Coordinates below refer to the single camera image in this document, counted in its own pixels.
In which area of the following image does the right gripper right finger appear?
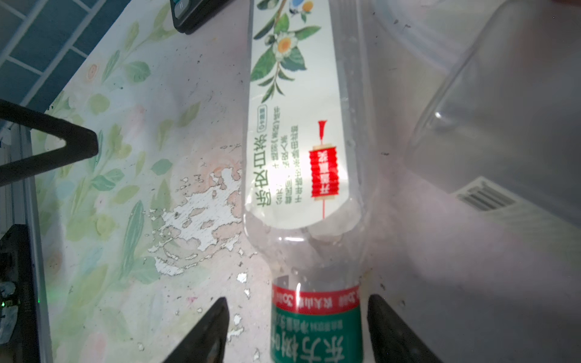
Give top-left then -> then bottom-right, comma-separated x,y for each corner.
367,294 -> 442,363

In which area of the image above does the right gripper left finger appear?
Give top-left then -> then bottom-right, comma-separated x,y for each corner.
164,297 -> 229,363

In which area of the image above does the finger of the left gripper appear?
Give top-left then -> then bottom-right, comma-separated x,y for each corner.
0,98 -> 100,187

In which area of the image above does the white tea bottle green label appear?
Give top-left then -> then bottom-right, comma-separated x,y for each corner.
242,1 -> 376,362

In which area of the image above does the clear frosted bottle white cap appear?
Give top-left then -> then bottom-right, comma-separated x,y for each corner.
374,1 -> 580,225

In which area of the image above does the black calculator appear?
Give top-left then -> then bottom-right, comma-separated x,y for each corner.
169,0 -> 229,34

